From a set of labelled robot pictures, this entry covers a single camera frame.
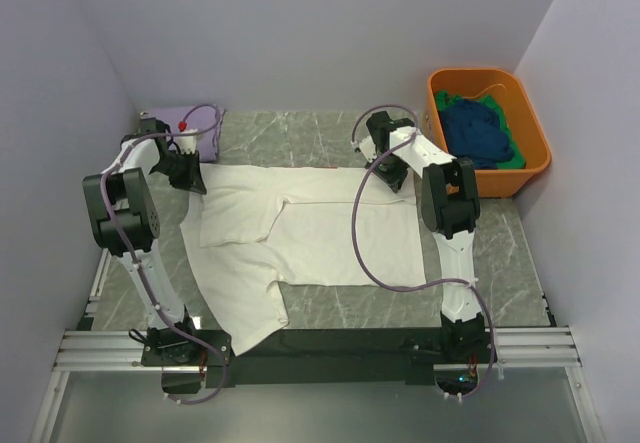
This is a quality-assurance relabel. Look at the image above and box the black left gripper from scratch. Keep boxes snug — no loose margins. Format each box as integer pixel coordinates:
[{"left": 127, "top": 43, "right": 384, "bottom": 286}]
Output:
[{"left": 153, "top": 149, "right": 207, "bottom": 194}]

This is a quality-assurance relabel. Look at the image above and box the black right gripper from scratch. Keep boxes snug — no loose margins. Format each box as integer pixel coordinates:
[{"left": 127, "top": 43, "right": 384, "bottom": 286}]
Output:
[{"left": 366, "top": 152, "right": 410, "bottom": 193}]

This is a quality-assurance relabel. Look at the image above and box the white t-shirt red print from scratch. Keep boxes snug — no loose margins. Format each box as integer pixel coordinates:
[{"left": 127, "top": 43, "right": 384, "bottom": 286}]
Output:
[{"left": 180, "top": 165, "right": 426, "bottom": 354}]

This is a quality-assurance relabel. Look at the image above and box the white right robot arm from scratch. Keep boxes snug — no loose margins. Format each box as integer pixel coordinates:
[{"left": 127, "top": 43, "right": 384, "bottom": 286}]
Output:
[{"left": 354, "top": 111, "right": 485, "bottom": 362}]

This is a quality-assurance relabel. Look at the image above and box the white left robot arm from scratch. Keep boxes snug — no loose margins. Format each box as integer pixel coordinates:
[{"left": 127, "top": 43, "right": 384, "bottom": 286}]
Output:
[{"left": 82, "top": 116, "right": 207, "bottom": 365}]

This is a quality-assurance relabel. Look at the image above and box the folded lavender t-shirt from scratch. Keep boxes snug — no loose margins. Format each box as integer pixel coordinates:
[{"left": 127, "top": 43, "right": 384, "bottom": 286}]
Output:
[{"left": 140, "top": 104, "right": 226, "bottom": 163}]

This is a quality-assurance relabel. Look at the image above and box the blue t-shirt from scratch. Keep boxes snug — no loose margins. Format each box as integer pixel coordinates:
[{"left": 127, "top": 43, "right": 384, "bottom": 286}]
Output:
[{"left": 438, "top": 98, "right": 514, "bottom": 170}]

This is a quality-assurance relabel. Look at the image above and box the orange plastic bin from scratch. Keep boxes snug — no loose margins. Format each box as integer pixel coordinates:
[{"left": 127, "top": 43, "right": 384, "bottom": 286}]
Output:
[{"left": 424, "top": 68, "right": 551, "bottom": 198}]

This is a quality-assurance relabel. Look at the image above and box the green t-shirt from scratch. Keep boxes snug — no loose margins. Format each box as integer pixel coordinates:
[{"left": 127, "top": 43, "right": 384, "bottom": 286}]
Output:
[{"left": 435, "top": 91, "right": 526, "bottom": 170}]

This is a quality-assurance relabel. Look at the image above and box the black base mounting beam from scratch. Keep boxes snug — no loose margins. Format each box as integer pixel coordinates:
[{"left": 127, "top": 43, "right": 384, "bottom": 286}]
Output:
[{"left": 129, "top": 319, "right": 496, "bottom": 395}]

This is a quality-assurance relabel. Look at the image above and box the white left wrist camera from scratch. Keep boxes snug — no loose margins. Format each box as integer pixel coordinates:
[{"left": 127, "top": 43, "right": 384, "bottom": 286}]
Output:
[{"left": 173, "top": 120, "right": 199, "bottom": 154}]

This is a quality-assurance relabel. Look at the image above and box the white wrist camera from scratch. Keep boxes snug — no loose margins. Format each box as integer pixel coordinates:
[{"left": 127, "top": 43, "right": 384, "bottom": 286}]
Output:
[
  {"left": 351, "top": 136, "right": 385, "bottom": 166},
  {"left": 173, "top": 120, "right": 199, "bottom": 154}
]

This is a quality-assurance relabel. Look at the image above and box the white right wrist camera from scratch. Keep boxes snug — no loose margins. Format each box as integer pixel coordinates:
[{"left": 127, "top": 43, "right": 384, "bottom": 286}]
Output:
[{"left": 351, "top": 136, "right": 385, "bottom": 166}]

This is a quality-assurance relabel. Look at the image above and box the aluminium extrusion rail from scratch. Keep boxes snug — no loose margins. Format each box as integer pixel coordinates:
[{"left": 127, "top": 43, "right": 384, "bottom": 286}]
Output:
[{"left": 53, "top": 327, "right": 582, "bottom": 372}]

